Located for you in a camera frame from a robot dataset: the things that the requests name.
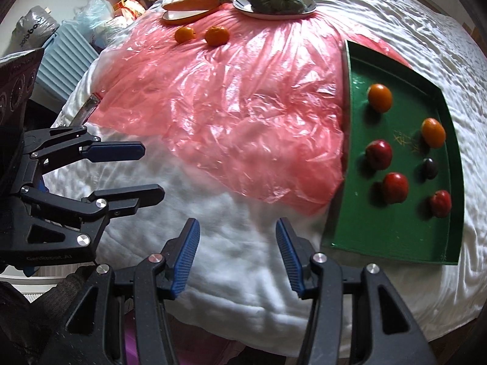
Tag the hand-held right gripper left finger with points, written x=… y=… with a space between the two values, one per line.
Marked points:
x=186 y=258

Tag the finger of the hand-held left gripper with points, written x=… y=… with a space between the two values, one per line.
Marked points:
x=129 y=196
x=114 y=151

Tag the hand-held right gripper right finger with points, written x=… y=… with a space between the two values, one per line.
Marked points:
x=288 y=258

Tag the green rectangular tray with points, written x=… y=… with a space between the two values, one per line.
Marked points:
x=365 y=213

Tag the red plum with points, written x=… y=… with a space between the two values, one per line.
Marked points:
x=395 y=187
x=440 y=203
x=379 y=154

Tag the dark purple plum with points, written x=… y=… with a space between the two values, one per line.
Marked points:
x=430 y=168

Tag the orange tangerine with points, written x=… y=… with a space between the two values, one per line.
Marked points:
x=185 y=34
x=217 y=35
x=379 y=97
x=433 y=132

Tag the person's left forearm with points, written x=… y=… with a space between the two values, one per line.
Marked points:
x=45 y=296

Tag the smartphone in red case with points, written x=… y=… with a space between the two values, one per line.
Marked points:
x=86 y=109

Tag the light blue ribbed suitcase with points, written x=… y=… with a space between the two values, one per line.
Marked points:
x=64 y=53

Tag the grey printed bag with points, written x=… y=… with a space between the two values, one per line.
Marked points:
x=34 y=26

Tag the person's purple clothing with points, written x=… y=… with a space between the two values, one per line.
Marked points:
x=131 y=344

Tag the translucent plastic bag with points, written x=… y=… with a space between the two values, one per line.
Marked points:
x=91 y=7

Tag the clear bag with white contents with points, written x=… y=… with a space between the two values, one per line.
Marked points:
x=110 y=28

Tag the pink plastic sheet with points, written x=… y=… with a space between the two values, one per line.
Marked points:
x=228 y=102

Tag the orange snack bag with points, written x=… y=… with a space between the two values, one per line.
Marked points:
x=131 y=5

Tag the orange carrot-shaped dish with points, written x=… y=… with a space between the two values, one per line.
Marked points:
x=179 y=16

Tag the orange carrot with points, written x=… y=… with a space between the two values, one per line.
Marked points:
x=194 y=2

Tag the white plate blue rim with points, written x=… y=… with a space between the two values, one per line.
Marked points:
x=242 y=6

